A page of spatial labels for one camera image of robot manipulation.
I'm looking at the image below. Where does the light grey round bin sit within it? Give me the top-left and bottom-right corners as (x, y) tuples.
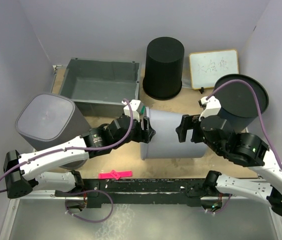
(140, 107), (208, 160)

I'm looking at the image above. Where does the dark blue round bin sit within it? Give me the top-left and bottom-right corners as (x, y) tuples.
(214, 74), (269, 132)

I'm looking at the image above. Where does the grey plastic crate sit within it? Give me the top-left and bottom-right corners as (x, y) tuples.
(58, 58), (141, 118)

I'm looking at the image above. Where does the black round bin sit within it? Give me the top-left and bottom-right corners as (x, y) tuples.
(142, 36), (185, 101)

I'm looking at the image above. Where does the grey ribbed square bin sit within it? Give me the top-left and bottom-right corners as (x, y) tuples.
(15, 93), (91, 170)

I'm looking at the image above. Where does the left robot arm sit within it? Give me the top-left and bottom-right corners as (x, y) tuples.
(3, 115), (156, 199)

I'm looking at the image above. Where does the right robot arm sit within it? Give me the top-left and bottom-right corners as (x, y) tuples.
(176, 114), (282, 217)

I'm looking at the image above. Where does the pink plastic clip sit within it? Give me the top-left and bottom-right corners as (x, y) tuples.
(98, 170), (133, 180)

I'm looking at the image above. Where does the small whiteboard on stand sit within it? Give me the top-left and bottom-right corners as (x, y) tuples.
(188, 49), (239, 91)

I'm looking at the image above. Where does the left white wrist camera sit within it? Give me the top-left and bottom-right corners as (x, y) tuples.
(121, 99), (145, 122)

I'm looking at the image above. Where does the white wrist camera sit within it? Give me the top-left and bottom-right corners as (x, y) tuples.
(121, 99), (145, 122)
(198, 96), (222, 122)

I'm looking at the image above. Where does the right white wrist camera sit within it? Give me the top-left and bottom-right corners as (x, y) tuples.
(198, 96), (222, 122)

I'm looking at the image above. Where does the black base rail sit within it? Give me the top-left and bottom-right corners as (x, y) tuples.
(55, 178), (221, 209)

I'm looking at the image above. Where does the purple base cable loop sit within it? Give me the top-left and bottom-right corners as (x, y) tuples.
(64, 187), (116, 224)

